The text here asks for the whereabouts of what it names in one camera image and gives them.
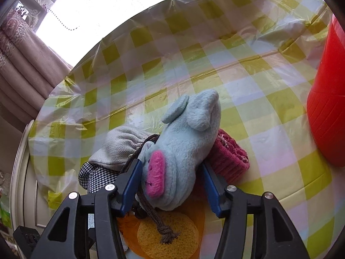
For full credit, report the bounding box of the white cabinet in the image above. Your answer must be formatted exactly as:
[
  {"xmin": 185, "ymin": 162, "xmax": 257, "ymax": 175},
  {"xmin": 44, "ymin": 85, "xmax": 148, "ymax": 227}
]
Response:
[{"xmin": 9, "ymin": 120, "xmax": 54, "ymax": 249}]

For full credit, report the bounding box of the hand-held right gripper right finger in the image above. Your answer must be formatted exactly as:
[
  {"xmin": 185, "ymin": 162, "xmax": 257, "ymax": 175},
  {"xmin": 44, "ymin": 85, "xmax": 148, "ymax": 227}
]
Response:
[{"xmin": 202, "ymin": 162, "xmax": 310, "ymax": 259}]

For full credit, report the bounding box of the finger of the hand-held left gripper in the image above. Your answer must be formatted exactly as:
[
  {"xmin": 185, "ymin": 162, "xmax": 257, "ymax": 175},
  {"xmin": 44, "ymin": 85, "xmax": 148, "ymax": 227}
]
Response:
[{"xmin": 13, "ymin": 225, "xmax": 44, "ymax": 259}]

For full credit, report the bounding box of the green packet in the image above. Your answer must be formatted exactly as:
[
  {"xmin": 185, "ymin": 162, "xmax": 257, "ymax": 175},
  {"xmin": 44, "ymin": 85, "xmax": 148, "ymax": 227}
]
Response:
[{"xmin": 0, "ymin": 194, "xmax": 13, "ymax": 230}]

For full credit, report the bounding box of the red plastic bottle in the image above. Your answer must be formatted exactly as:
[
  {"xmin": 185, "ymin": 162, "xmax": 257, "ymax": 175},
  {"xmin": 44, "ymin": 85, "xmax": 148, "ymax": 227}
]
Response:
[{"xmin": 307, "ymin": 15, "xmax": 345, "ymax": 168}]

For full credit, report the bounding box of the green checkered plastic tablecloth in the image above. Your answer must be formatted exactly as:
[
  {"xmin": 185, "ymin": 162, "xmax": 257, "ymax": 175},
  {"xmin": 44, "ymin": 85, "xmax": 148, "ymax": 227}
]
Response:
[{"xmin": 28, "ymin": 0, "xmax": 340, "ymax": 259}]

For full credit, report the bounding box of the magenta knitted sock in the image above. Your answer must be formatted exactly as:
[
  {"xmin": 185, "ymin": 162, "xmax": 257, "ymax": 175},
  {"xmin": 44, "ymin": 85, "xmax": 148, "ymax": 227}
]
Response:
[{"xmin": 193, "ymin": 129, "xmax": 251, "ymax": 195}]

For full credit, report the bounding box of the orange organza bag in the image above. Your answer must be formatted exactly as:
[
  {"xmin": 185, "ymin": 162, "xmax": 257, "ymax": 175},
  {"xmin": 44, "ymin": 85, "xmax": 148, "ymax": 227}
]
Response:
[{"xmin": 117, "ymin": 191, "xmax": 205, "ymax": 259}]

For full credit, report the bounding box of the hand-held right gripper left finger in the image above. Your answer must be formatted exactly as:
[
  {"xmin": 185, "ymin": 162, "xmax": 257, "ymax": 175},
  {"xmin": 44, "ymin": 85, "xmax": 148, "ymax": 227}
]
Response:
[{"xmin": 30, "ymin": 159, "xmax": 143, "ymax": 259}]

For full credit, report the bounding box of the light blue plush mitten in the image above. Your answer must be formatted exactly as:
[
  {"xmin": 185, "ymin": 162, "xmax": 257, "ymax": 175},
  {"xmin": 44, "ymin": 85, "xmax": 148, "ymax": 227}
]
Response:
[{"xmin": 136, "ymin": 88, "xmax": 222, "ymax": 211}]

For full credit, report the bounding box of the black white houndstooth cloth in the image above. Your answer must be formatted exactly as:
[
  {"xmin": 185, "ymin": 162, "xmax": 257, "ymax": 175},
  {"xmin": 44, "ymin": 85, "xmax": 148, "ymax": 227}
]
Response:
[{"xmin": 78, "ymin": 162, "xmax": 120, "ymax": 194}]

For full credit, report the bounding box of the mauve patterned curtain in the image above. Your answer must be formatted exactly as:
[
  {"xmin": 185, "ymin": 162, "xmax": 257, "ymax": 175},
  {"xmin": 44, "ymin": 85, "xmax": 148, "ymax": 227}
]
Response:
[{"xmin": 0, "ymin": 1, "xmax": 74, "ymax": 125}]

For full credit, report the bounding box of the grey herringbone drawstring pouch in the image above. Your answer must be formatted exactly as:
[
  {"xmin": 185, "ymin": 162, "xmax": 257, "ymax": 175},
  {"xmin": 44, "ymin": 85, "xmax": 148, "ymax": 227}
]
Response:
[{"xmin": 89, "ymin": 128, "xmax": 180, "ymax": 245}]

